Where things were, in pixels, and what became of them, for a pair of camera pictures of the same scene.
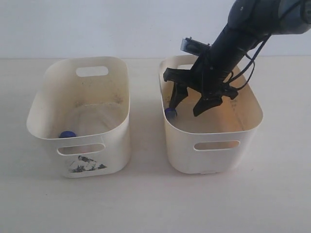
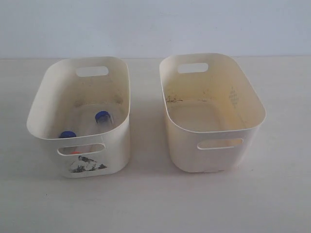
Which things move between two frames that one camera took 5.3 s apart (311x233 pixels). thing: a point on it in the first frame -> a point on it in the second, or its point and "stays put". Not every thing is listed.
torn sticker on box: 83,164 stays put
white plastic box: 214,141 stays put
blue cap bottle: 171,113 -> 104,122
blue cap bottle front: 66,134 stays put
